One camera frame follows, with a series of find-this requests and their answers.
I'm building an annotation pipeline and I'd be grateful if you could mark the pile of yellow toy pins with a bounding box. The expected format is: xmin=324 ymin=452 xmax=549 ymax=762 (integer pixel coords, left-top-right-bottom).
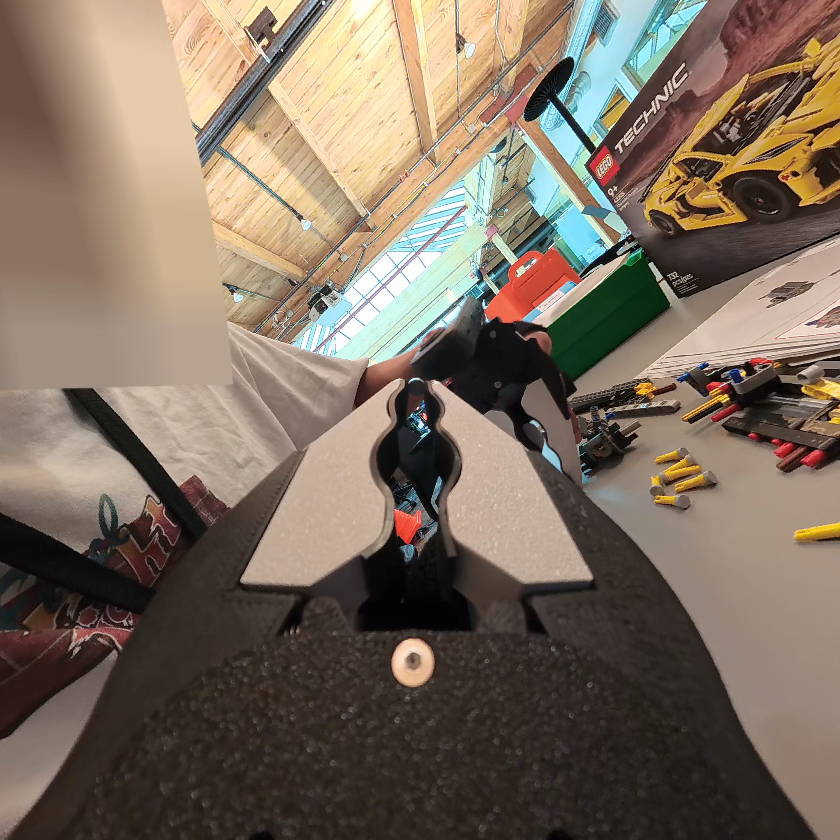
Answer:
xmin=648 ymin=446 xmax=718 ymax=511

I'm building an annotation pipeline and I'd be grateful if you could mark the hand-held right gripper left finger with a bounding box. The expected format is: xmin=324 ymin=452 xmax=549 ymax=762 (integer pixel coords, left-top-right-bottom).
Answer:
xmin=238 ymin=379 xmax=411 ymax=614

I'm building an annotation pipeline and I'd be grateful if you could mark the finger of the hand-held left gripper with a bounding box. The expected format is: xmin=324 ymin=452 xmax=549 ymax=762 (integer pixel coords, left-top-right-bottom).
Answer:
xmin=511 ymin=381 xmax=585 ymax=487

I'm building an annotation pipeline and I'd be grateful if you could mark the black toy gear assembly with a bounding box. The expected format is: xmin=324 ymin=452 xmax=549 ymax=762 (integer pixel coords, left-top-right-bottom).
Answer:
xmin=577 ymin=407 xmax=644 ymax=472

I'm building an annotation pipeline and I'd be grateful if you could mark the black shoulder strap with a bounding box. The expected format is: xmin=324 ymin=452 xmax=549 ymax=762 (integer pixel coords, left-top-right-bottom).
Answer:
xmin=0 ymin=512 xmax=157 ymax=616
xmin=64 ymin=387 xmax=210 ymax=544

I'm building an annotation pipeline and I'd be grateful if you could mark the building instruction booklet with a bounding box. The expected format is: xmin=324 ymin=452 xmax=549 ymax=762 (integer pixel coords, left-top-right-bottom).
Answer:
xmin=640 ymin=236 xmax=840 ymax=380

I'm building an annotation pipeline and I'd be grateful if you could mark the black ribbed disc on pole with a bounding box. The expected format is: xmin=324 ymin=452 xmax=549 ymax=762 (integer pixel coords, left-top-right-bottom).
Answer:
xmin=523 ymin=58 xmax=599 ymax=155

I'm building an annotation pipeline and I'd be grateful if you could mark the toy car set box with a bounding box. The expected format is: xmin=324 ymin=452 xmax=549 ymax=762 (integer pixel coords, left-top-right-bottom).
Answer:
xmin=586 ymin=0 xmax=840 ymax=299

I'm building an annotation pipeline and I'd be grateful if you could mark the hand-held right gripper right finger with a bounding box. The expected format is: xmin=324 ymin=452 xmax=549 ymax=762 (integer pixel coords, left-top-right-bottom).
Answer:
xmin=425 ymin=381 xmax=596 ymax=611

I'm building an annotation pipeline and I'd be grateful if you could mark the green plastic bin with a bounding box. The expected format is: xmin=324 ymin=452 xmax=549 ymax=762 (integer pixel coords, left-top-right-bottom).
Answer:
xmin=548 ymin=248 xmax=672 ymax=382

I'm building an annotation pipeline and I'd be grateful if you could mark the person's left forearm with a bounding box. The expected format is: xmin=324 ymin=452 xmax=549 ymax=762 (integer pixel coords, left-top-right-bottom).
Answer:
xmin=356 ymin=353 xmax=424 ymax=408

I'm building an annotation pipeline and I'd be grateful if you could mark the grey toy beam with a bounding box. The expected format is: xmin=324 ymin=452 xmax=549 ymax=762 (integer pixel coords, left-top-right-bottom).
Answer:
xmin=604 ymin=398 xmax=681 ymax=421

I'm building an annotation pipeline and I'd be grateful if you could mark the partly built toy chassis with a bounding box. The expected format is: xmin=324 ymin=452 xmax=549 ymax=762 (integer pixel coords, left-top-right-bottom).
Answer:
xmin=676 ymin=357 xmax=840 ymax=475

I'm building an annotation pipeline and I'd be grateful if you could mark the long black toy beam assembly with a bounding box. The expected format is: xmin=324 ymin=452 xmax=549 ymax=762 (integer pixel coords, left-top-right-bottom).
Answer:
xmin=567 ymin=379 xmax=677 ymax=416

